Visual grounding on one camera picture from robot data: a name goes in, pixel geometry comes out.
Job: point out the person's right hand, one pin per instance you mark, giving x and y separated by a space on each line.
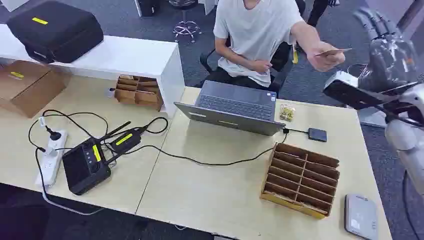
262 66

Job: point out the person's left hand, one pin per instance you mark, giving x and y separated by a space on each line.
326 61

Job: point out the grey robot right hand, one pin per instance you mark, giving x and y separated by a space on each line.
391 63

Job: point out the thin card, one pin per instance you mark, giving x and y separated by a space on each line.
334 52

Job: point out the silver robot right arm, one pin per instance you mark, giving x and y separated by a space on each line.
407 139

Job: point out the black office chair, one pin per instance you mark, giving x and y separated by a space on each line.
281 58

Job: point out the yellow chair tag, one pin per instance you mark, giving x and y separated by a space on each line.
295 55

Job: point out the person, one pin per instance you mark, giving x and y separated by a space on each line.
318 11
255 30

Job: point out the grey laptop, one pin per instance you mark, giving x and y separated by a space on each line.
236 106

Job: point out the clear snack packet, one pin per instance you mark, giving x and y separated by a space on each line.
287 112

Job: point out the black portable drive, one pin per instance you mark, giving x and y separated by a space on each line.
317 134

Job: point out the chrome stool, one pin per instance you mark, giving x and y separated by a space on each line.
186 26

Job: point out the large wooden card box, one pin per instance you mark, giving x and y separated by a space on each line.
299 180

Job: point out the small wooden card box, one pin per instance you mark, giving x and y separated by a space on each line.
139 94

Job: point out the black cabinet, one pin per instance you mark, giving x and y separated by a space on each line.
147 6

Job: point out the white shelf bench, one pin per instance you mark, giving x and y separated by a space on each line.
126 56

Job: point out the black power adapter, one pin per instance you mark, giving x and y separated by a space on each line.
125 140

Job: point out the grey flat device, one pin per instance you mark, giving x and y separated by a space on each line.
361 217

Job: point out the black antenna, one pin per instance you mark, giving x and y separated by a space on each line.
116 130

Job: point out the black square device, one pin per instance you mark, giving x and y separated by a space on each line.
84 169

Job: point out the black carry case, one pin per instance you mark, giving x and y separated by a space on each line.
56 31

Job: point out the white power strip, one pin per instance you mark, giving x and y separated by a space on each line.
53 157

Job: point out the brown cardboard box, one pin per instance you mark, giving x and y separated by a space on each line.
30 87

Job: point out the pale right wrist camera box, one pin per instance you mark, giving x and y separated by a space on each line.
348 91

